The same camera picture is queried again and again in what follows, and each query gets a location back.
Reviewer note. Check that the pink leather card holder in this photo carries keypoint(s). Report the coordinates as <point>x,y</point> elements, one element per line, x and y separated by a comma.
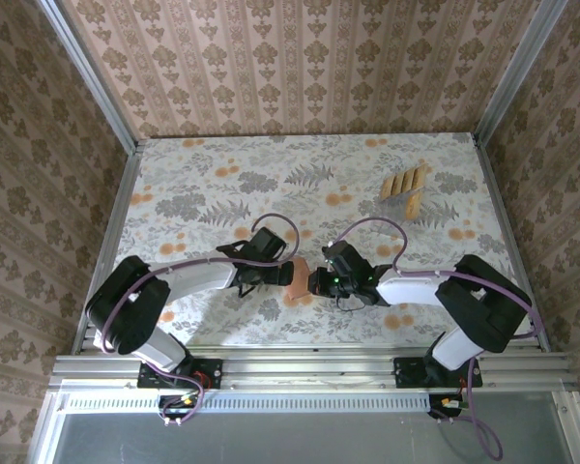
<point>299,280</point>

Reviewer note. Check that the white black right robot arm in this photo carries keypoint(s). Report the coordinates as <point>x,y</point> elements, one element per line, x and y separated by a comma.
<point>483,304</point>

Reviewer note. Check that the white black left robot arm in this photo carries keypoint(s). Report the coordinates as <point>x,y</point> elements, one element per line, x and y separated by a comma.
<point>135,314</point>

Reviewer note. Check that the tan wooden patterned card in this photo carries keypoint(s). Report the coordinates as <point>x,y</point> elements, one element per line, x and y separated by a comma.
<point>409,180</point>
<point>398,184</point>
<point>420,176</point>
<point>414,205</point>
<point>388,188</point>

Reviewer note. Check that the black connector block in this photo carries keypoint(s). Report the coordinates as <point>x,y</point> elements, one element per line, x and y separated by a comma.
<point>171,400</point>
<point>437,401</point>

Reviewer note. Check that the grey metal sheet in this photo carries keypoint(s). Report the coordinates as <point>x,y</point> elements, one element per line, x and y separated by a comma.
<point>295,440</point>

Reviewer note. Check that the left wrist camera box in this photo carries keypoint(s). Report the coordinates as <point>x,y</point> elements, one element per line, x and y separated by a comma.
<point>266,244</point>

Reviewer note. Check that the long aluminium mounting rail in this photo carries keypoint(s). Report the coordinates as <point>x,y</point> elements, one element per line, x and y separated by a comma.
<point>309,369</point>

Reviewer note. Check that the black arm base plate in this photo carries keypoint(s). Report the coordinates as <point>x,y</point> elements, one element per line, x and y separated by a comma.
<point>406,374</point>
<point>208,372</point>

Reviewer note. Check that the aluminium table side rail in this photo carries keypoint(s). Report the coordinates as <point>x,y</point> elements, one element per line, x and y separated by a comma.
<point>119,193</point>
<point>495,193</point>

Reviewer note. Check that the aluminium frame post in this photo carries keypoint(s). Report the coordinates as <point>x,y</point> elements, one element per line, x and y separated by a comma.
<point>89,72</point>
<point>519,72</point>

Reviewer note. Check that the short aluminium frame bar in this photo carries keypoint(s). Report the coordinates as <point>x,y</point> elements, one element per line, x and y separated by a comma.
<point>46,435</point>
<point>572,435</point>

